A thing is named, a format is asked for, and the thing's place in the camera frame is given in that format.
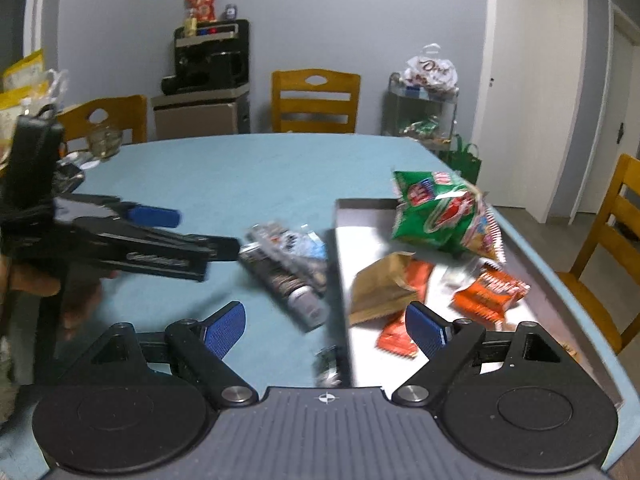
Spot brown snack packet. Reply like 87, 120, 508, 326
347, 252, 418, 326

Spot green tote bag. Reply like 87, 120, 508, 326
440, 135, 483, 186

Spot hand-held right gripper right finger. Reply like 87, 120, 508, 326
391, 301, 566, 407

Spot colourful snack packet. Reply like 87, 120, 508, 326
460, 190, 503, 266

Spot black water dispenser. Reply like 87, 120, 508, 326
151, 19, 252, 142

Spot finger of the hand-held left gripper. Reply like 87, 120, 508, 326
52, 195, 181, 228
75, 218, 241, 282

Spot small orange snack packet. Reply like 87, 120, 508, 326
452, 267, 531, 331

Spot green snack packet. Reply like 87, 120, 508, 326
391, 169, 483, 256

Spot clear plastic bag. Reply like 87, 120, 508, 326
42, 69, 71, 111

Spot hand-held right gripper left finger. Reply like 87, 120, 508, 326
80, 301, 260, 406

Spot gold red wrapped candy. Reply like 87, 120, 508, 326
312, 345, 343, 386

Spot red snack bag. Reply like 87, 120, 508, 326
184, 0, 217, 23

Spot grey snack packet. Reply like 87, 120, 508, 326
245, 220, 328, 293

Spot wooden chair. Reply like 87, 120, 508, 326
556, 154, 640, 356
271, 69, 362, 135
56, 95, 149, 153

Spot grey metal tray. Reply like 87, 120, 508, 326
332, 197, 626, 408

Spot white plastic bag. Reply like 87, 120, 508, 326
402, 44, 460, 95

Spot long red snack bar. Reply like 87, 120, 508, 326
376, 260, 435, 361

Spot yellow snack bag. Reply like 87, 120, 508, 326
0, 49, 46, 93
0, 87, 36, 161

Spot person's left hand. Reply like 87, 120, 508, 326
10, 262, 103, 331

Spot green wrapped snacks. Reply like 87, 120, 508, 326
400, 117, 446, 141

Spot metal trolley cart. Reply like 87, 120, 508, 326
382, 72, 461, 153

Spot white door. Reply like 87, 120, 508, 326
472, 0, 586, 223
570, 0, 640, 226

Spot black crumpled bag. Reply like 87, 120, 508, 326
52, 160, 86, 196

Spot glass cup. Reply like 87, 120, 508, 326
87, 125, 124, 162

